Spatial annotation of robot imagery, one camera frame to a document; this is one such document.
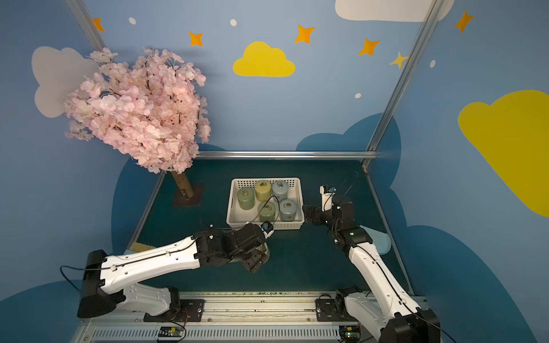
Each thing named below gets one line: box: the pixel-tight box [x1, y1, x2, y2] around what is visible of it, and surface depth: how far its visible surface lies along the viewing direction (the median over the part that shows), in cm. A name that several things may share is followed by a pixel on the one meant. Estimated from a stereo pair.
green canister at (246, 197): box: [237, 187, 256, 211], surface depth 100 cm
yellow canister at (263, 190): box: [255, 180, 272, 203], surface depth 103 cm
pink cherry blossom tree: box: [63, 47, 212, 199], surface depth 66 cm
